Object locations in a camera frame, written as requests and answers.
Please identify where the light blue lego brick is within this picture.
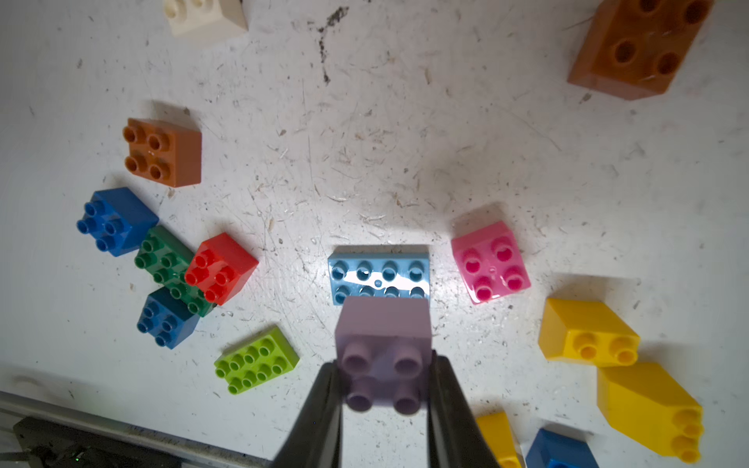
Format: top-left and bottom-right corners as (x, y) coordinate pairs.
(328, 245), (431, 306)

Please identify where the orange lego brick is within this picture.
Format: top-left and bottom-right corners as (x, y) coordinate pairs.
(568, 0), (714, 101)
(122, 118), (202, 188)

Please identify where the yellow lego brick upper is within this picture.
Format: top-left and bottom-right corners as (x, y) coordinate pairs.
(538, 298), (641, 368)

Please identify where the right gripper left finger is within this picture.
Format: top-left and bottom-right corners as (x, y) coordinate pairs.
(270, 361), (343, 468)

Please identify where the blue lego brick upper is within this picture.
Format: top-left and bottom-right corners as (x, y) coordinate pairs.
(76, 187), (159, 257)

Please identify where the cream lego brick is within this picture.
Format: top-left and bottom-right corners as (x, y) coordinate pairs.
(163, 0), (248, 47)

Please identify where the purple lego brick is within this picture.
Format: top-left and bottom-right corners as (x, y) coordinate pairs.
(335, 296), (432, 415)

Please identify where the pink lego brick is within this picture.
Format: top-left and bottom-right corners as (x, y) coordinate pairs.
(451, 222), (532, 304)

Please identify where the yellow lego brick lower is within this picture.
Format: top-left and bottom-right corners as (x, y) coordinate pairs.
(476, 413), (525, 468)

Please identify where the yellow lego brick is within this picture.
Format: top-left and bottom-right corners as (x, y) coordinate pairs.
(476, 413), (525, 468)
(597, 363), (704, 464)
(538, 298), (641, 368)

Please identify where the blue lego brick left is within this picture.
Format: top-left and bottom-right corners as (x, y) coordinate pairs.
(137, 287), (200, 349)

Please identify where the lime green lego brick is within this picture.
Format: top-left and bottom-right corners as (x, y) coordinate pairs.
(214, 326), (300, 395)

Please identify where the dark green lego brick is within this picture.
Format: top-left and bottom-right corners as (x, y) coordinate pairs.
(135, 225), (215, 317)

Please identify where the blue lego brick lower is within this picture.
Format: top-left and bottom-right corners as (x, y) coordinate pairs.
(525, 429), (599, 468)

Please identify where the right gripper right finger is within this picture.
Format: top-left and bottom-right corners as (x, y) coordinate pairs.
(427, 351), (501, 468)

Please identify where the red lego brick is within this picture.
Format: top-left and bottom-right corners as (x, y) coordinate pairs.
(185, 233), (259, 305)

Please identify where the yellow lego brick right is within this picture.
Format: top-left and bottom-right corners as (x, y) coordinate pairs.
(597, 363), (704, 464)

